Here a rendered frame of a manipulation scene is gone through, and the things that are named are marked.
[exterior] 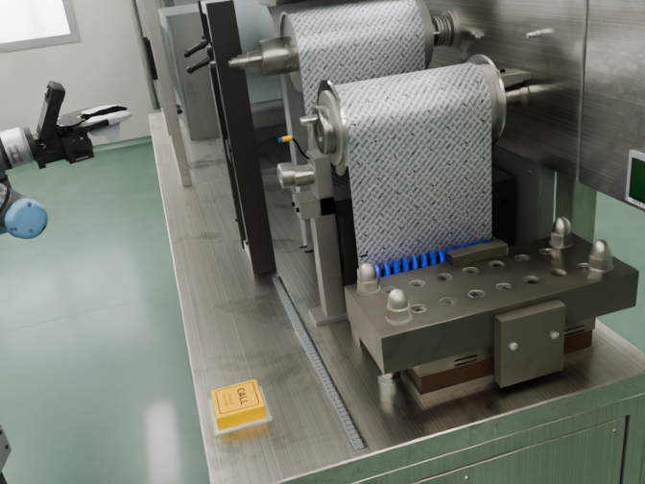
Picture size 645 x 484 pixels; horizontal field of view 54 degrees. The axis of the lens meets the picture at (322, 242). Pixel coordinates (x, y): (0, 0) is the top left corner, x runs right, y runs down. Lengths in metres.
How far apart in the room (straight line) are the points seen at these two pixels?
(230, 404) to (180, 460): 1.38
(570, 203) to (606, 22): 0.49
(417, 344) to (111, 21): 5.78
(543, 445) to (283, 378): 0.40
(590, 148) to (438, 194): 0.23
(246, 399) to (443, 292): 0.33
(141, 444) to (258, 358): 1.41
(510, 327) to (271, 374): 0.38
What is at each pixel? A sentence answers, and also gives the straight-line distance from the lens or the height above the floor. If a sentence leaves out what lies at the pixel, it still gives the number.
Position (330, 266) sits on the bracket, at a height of 1.01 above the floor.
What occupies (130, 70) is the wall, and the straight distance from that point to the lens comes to 6.49.
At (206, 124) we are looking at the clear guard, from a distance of 1.96.
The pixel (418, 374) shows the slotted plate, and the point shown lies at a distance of 0.93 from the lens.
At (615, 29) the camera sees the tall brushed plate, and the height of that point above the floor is 1.37.
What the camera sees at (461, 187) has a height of 1.13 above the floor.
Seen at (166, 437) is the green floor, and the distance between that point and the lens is 2.44.
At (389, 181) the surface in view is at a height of 1.17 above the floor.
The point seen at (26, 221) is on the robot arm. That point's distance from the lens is 1.31.
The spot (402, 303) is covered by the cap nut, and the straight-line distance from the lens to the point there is 0.87.
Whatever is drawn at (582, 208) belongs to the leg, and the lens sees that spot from 1.37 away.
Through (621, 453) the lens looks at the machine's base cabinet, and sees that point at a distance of 1.12.
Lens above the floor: 1.50
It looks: 24 degrees down
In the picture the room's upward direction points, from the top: 7 degrees counter-clockwise
